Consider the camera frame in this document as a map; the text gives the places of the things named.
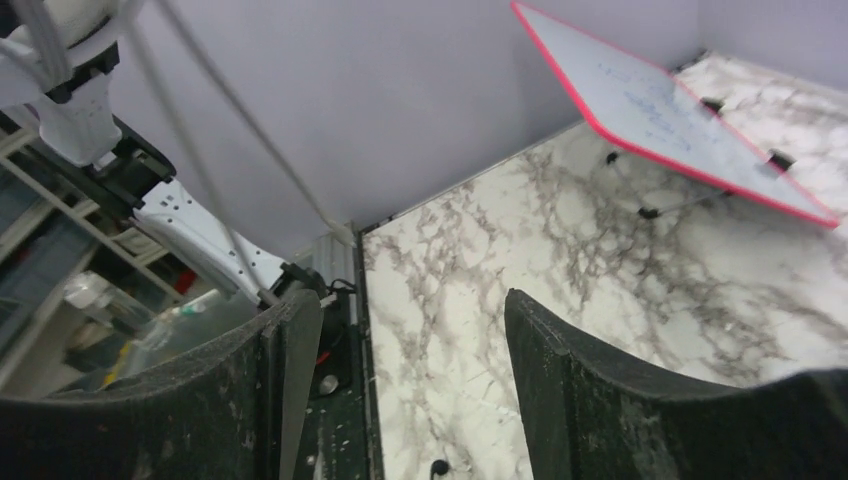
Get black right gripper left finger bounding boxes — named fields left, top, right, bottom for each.
left=1, top=290, right=323, bottom=479

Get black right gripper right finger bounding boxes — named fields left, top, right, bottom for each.
left=504, top=289, right=847, bottom=479

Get white grey over-ear headphones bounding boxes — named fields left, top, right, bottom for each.
left=0, top=0, right=359, bottom=306

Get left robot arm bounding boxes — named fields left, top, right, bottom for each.
left=1, top=20, right=329, bottom=309

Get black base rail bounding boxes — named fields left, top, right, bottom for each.
left=294, top=235, right=385, bottom=479

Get black wired earbuds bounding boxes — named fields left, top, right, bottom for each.
left=429, top=459, right=451, bottom=480

